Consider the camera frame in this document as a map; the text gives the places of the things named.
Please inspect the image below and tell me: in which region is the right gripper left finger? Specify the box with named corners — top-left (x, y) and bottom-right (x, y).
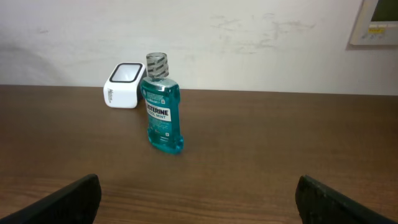
top-left (1, 174), bottom-right (101, 224)

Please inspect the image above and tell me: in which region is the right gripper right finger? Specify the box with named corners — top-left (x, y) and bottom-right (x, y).
top-left (295, 175), bottom-right (397, 224)

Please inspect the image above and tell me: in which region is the blue mouthwash bottle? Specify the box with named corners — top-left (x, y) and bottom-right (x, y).
top-left (141, 52), bottom-right (184, 154)

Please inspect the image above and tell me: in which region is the white barcode scanner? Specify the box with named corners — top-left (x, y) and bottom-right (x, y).
top-left (103, 62), bottom-right (146, 109)

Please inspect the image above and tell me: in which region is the white wall panel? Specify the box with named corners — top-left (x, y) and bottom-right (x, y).
top-left (349, 0), bottom-right (397, 45)

